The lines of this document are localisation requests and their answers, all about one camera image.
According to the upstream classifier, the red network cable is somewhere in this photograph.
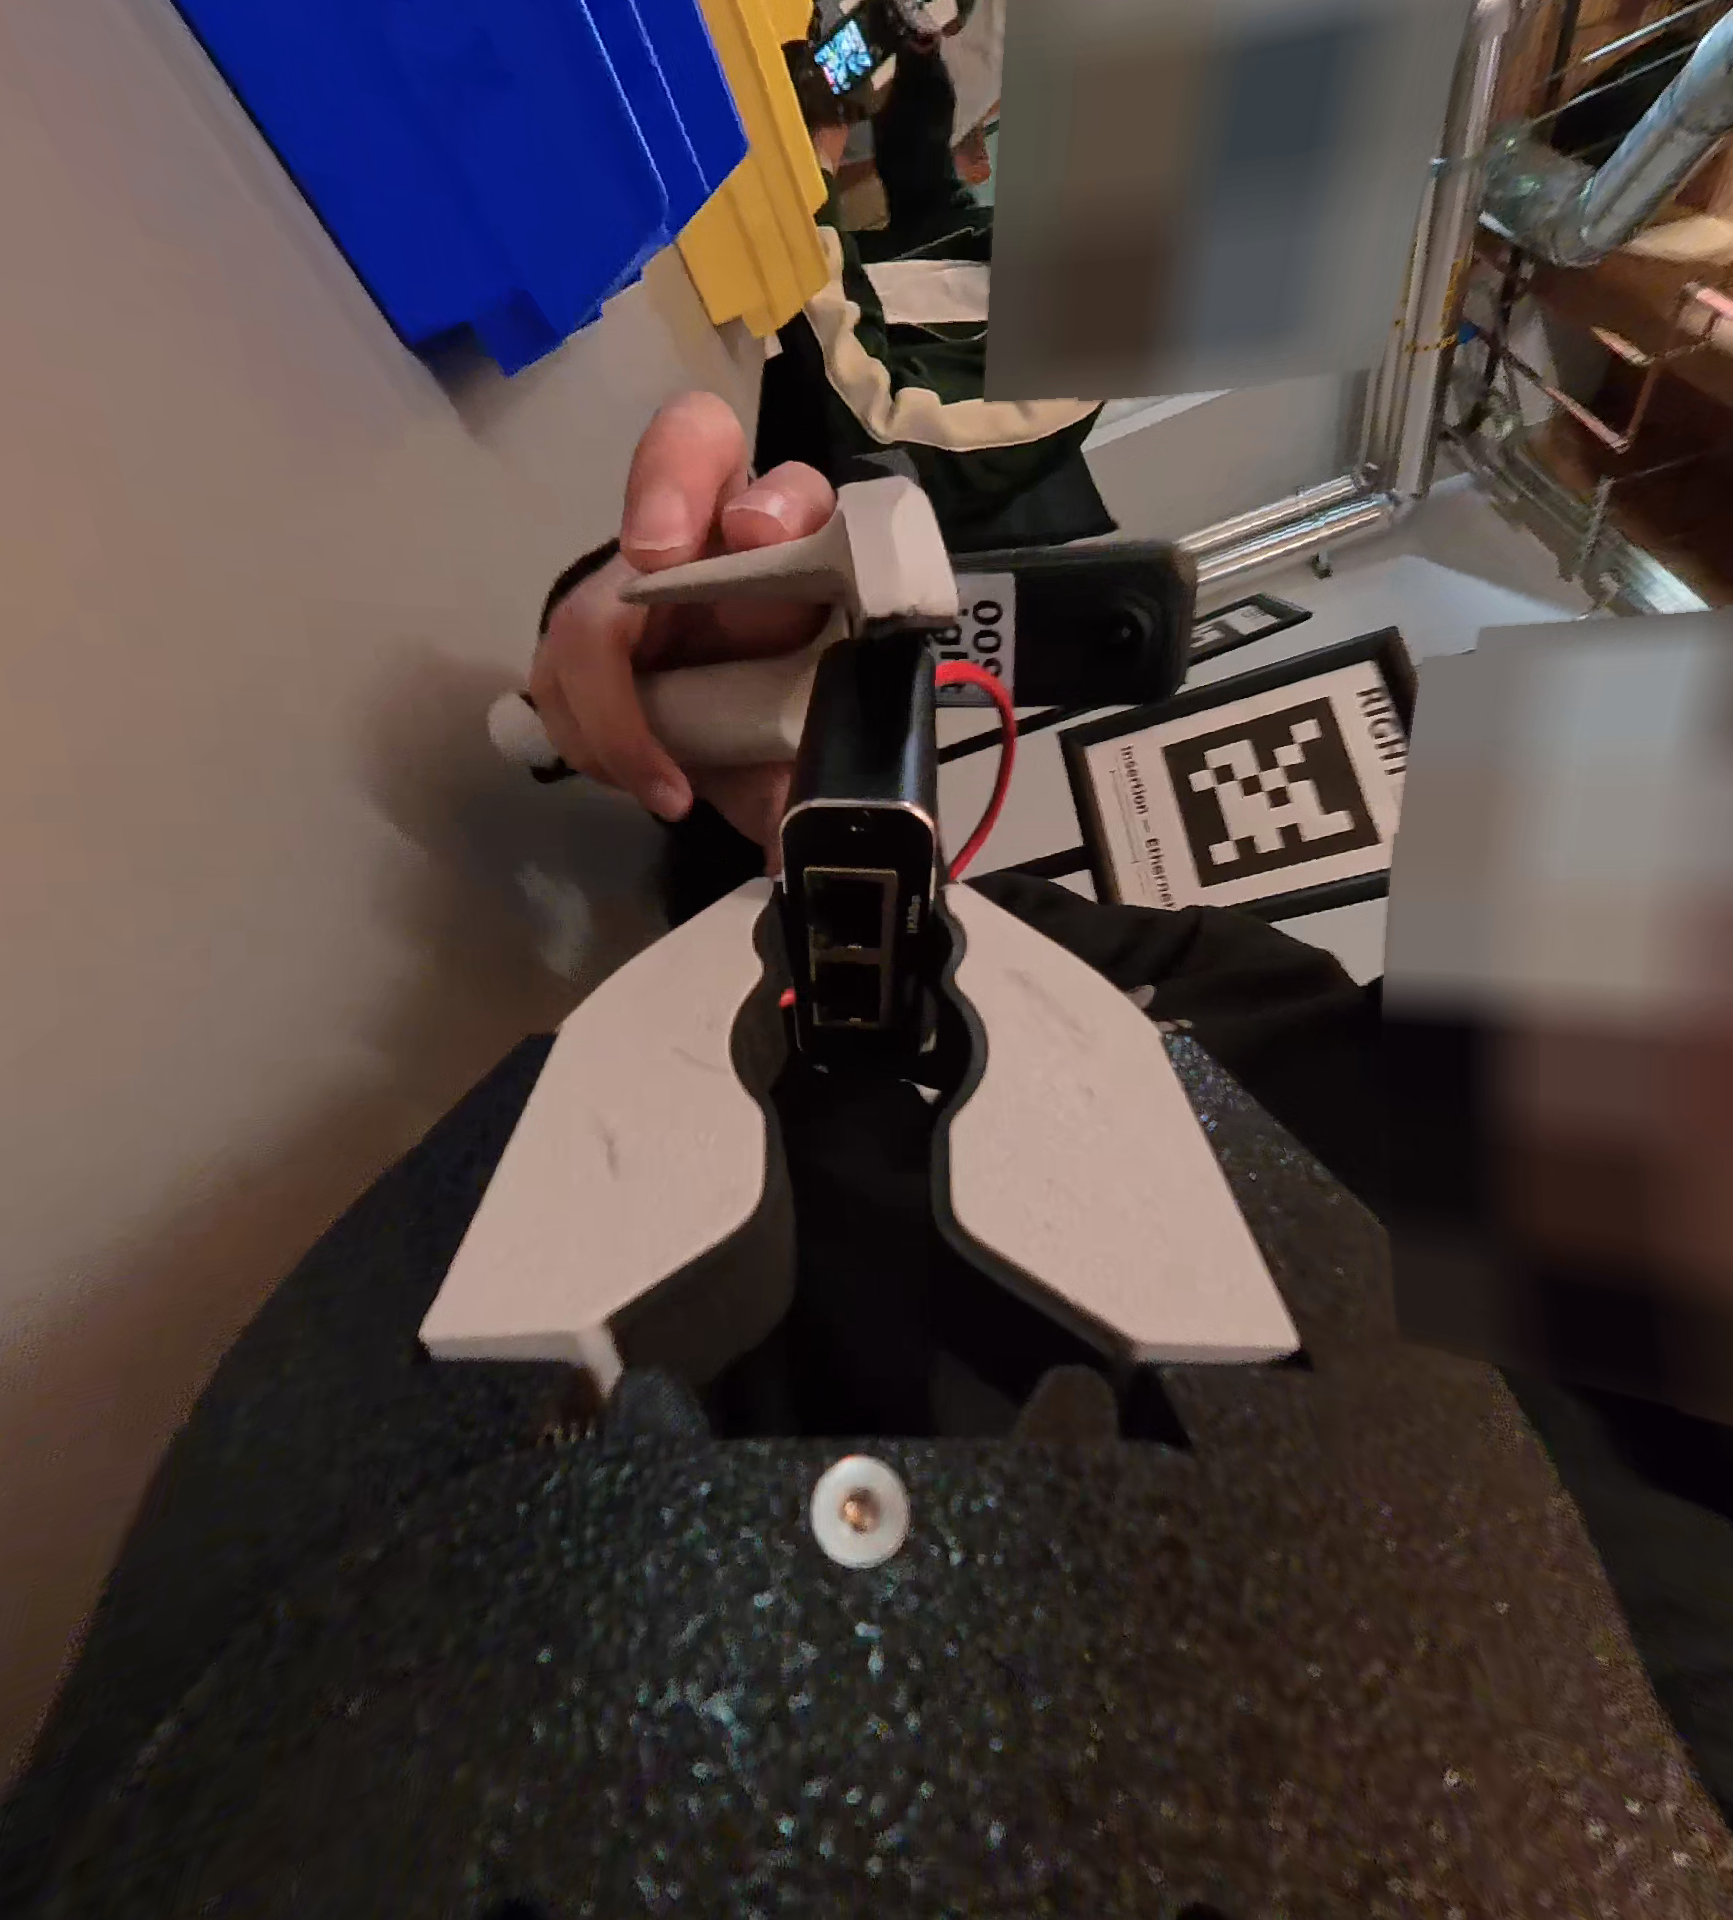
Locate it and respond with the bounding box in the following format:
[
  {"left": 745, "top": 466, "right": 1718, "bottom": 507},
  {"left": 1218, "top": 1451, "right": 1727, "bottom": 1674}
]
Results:
[{"left": 783, "top": 669, "right": 1019, "bottom": 1011}]

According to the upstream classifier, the blue plastic bin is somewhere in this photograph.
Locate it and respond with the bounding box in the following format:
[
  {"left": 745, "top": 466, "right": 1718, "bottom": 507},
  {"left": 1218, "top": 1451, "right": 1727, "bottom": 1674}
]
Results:
[{"left": 175, "top": 0, "right": 753, "bottom": 376}]

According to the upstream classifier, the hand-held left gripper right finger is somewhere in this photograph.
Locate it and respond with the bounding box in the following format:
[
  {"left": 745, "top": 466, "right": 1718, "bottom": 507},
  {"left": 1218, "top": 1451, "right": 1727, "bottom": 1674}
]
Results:
[{"left": 935, "top": 875, "right": 1305, "bottom": 1371}]

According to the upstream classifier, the black network splitter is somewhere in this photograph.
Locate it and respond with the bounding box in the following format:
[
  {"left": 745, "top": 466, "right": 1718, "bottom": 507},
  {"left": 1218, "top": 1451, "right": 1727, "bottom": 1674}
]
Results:
[{"left": 776, "top": 641, "right": 948, "bottom": 1068}]

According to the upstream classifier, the black-framed marker sign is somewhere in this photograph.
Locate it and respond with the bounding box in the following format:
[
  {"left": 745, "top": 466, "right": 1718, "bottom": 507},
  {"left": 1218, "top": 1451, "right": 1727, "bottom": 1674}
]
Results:
[{"left": 1061, "top": 630, "right": 1420, "bottom": 919}]

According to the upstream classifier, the grey desk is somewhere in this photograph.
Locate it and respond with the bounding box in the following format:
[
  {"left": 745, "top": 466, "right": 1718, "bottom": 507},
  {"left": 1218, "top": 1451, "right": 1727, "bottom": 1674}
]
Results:
[{"left": 0, "top": 0, "right": 809, "bottom": 1920}]

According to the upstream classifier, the person's right hand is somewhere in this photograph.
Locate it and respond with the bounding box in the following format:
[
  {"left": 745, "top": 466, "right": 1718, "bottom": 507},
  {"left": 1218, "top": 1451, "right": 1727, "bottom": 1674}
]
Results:
[{"left": 529, "top": 392, "right": 836, "bottom": 821}]

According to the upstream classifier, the silver ventilation duct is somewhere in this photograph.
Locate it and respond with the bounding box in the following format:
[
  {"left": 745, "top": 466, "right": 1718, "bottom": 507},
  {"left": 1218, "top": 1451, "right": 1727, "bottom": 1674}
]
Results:
[{"left": 1488, "top": 0, "right": 1733, "bottom": 268}]

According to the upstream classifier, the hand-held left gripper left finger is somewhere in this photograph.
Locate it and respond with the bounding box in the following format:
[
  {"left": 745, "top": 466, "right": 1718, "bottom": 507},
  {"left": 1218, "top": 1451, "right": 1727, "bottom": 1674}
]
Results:
[{"left": 416, "top": 875, "right": 795, "bottom": 1403}]

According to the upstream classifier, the small black picture frame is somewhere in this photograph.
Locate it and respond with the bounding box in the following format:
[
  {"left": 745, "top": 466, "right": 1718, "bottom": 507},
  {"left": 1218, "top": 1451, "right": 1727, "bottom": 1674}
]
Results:
[{"left": 1176, "top": 596, "right": 1317, "bottom": 662}]

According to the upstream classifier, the shiny metal pole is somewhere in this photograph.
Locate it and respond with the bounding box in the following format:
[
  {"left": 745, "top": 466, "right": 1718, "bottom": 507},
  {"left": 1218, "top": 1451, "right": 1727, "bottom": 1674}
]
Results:
[{"left": 1382, "top": 0, "right": 1515, "bottom": 512}]

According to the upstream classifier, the yellow plastic bin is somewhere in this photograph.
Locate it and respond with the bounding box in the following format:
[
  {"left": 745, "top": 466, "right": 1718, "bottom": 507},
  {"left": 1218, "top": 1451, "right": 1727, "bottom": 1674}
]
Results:
[{"left": 674, "top": 0, "right": 833, "bottom": 344}]

